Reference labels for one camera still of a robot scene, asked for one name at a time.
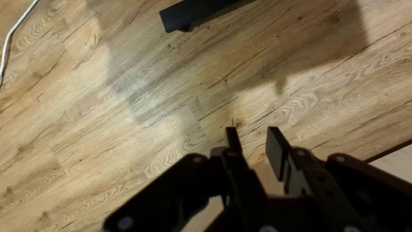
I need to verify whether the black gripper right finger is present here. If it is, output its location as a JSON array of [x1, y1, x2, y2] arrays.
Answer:
[[264, 126, 412, 232]]

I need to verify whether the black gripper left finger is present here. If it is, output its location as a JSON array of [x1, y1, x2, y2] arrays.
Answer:
[[102, 126, 277, 232]]

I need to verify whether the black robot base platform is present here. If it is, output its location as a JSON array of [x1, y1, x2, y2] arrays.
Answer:
[[159, 0, 255, 33]]

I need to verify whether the light wood cabinet door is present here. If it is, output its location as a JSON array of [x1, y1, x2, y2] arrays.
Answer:
[[369, 142, 412, 184]]

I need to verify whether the white power cable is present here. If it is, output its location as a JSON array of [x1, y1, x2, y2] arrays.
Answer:
[[0, 0, 42, 87]]

